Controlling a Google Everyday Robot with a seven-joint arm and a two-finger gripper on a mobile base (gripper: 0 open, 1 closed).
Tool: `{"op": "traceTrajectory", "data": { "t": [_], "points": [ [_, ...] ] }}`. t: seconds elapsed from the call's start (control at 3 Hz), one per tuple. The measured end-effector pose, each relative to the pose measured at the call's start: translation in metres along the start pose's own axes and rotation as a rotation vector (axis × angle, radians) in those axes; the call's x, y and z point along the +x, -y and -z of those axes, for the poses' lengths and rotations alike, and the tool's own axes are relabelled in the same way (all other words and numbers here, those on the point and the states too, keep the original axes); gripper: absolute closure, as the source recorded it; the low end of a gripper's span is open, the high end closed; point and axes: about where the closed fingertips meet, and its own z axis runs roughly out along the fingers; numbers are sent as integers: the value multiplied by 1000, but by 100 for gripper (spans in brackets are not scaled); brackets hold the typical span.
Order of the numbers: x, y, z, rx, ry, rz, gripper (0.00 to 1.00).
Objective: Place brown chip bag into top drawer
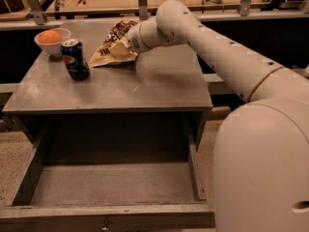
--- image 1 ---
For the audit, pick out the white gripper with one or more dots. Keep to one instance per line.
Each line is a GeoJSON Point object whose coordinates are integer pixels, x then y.
{"type": "Point", "coordinates": [134, 42]}

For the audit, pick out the brown chip bag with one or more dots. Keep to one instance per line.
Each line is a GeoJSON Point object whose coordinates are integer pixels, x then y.
{"type": "Point", "coordinates": [114, 50]}

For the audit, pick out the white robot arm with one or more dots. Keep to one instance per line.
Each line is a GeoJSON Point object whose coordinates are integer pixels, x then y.
{"type": "Point", "coordinates": [261, 152]}

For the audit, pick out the open top drawer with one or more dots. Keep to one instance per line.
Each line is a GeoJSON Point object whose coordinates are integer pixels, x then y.
{"type": "Point", "coordinates": [114, 183]}

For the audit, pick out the blue pepsi can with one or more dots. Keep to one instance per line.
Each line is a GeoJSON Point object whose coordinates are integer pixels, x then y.
{"type": "Point", "coordinates": [73, 57]}

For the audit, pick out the grey cabinet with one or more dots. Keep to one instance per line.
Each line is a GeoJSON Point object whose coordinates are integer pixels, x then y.
{"type": "Point", "coordinates": [150, 110]}

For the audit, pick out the white bowl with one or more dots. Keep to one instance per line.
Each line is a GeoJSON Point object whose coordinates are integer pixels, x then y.
{"type": "Point", "coordinates": [53, 48]}

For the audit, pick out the orange fruit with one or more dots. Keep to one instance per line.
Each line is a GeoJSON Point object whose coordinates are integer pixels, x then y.
{"type": "Point", "coordinates": [49, 37]}

